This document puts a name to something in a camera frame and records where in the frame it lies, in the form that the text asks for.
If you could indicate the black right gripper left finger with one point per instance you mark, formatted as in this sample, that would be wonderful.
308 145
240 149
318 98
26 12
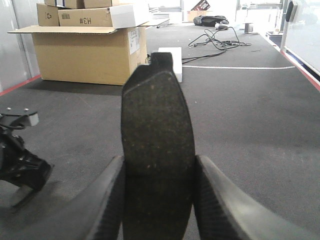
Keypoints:
94 214

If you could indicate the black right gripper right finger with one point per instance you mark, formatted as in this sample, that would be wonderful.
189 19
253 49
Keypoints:
224 212

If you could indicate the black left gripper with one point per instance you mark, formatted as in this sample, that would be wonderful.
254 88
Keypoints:
18 165

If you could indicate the black conveyor belt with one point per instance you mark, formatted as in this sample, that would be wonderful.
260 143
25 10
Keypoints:
254 114

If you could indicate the small cardboard box left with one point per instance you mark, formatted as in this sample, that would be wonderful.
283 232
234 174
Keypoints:
47 15

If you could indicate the black bag on belt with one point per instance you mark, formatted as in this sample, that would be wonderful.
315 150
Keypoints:
210 21

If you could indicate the small cardboard box H3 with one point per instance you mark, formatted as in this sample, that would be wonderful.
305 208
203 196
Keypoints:
119 17

